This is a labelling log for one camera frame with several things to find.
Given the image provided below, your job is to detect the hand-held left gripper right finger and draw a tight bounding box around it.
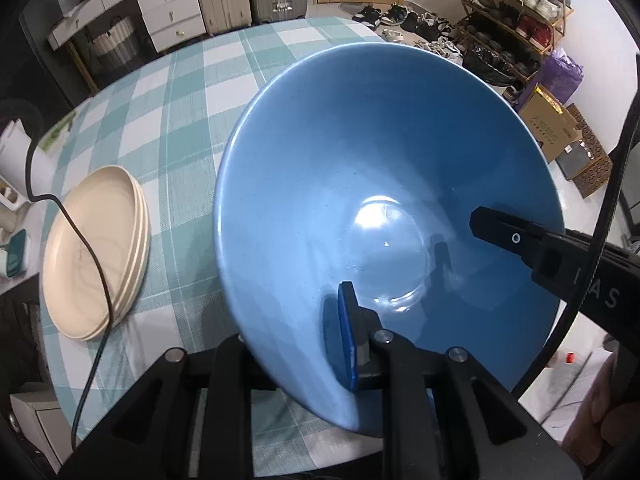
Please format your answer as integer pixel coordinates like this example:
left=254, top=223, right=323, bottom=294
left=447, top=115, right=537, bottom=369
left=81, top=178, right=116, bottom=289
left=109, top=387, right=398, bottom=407
left=337, top=281, right=583, bottom=480

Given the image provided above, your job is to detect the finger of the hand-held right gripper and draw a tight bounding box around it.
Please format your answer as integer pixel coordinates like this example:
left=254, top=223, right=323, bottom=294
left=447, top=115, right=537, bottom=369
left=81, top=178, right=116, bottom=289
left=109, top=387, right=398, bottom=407
left=562, top=229, right=640, bottom=267
left=470, top=206, right=571, bottom=302

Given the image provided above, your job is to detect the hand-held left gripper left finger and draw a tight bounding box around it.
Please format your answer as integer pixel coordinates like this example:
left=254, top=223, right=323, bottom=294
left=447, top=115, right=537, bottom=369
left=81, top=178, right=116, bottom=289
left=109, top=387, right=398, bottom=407
left=60, top=332, right=281, bottom=480

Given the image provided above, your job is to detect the blue bowl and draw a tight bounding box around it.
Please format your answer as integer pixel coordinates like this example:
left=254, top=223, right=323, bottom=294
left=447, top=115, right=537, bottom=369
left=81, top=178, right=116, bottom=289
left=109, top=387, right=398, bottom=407
left=213, top=42, right=569, bottom=439

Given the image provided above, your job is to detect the person's right hand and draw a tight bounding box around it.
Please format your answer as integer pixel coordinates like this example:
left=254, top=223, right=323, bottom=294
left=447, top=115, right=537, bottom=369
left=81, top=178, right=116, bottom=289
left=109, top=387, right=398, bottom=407
left=560, top=350, right=640, bottom=472

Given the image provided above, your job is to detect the brown wicker tray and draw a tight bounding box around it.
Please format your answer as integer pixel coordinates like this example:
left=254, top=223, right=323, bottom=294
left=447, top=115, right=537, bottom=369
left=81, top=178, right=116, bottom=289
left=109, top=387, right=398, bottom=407
left=555, top=104, right=615, bottom=200

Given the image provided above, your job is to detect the printed cardboard box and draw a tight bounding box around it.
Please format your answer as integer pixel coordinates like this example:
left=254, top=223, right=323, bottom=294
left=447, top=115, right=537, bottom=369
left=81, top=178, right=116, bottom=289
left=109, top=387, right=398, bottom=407
left=520, top=85, right=584, bottom=164

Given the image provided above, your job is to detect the purple bag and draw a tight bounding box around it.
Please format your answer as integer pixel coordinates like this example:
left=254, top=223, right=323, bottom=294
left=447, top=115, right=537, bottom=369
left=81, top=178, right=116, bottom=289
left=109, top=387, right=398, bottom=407
left=540, top=47, right=585, bottom=107

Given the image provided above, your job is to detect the white box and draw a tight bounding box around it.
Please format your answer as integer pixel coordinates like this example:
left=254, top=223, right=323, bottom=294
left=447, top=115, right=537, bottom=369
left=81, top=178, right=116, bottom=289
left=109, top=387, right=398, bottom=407
left=10, top=382, right=67, bottom=462

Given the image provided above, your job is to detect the metal shoe rack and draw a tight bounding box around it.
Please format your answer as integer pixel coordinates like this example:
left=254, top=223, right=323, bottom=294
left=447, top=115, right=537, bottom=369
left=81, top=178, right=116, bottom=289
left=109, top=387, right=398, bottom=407
left=460, top=0, right=574, bottom=79

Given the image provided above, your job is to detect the group of shoes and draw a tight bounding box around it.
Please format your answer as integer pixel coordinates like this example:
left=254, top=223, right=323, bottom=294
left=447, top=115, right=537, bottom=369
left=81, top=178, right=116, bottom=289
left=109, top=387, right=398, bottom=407
left=352, top=0, right=574, bottom=104

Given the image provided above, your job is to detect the teal-lid food container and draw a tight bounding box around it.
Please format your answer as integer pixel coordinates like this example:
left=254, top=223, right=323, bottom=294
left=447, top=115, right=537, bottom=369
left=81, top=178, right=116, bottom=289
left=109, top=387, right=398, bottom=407
left=0, top=230, right=32, bottom=279

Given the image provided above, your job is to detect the teal checked tablecloth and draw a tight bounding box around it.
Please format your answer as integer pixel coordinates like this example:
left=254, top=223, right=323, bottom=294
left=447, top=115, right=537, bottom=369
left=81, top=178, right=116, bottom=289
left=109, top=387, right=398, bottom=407
left=37, top=17, right=501, bottom=472

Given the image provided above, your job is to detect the white electric kettle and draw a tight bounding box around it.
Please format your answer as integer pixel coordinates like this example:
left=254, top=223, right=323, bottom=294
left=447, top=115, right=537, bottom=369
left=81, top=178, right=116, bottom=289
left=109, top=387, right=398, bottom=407
left=0, top=117, right=57, bottom=197

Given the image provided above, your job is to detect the green packet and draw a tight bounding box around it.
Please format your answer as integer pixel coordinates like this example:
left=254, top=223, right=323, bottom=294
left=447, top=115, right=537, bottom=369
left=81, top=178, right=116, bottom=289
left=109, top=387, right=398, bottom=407
left=39, top=110, right=77, bottom=154

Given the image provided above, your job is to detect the woven storage basket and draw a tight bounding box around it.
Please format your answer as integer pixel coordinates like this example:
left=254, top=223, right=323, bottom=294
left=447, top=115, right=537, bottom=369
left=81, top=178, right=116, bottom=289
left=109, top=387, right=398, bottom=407
left=87, top=16, right=141, bottom=69

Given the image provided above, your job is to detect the white drawer cabinet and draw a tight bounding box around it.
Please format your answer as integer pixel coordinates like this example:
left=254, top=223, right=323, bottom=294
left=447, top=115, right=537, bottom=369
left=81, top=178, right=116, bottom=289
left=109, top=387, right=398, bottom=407
left=47, top=0, right=207, bottom=54

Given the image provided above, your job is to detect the braided black cable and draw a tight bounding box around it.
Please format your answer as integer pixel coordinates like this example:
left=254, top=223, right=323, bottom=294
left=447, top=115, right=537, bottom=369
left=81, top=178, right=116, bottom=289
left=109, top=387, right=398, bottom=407
left=512, top=50, right=640, bottom=396

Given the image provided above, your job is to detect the thin black cable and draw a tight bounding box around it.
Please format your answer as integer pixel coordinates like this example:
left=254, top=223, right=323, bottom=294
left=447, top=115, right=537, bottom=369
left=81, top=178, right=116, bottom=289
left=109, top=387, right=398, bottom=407
left=26, top=135, right=110, bottom=453

